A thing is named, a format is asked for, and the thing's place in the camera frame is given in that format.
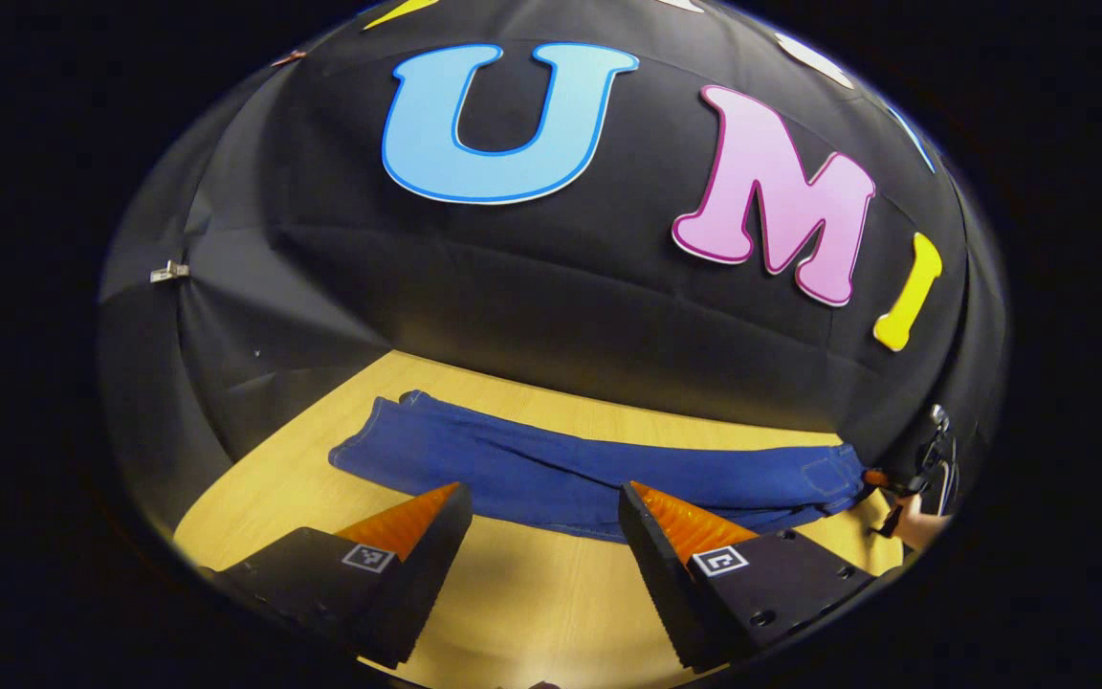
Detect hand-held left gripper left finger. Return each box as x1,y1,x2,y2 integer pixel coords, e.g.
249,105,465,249
202,481,474,669

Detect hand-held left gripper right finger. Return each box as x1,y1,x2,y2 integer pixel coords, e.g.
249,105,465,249
618,481,879,672

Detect blue denim jeans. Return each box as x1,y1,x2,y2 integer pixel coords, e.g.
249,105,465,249
329,389,873,545

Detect black backdrop cloth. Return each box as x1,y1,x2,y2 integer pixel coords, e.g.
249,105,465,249
97,0,1009,537

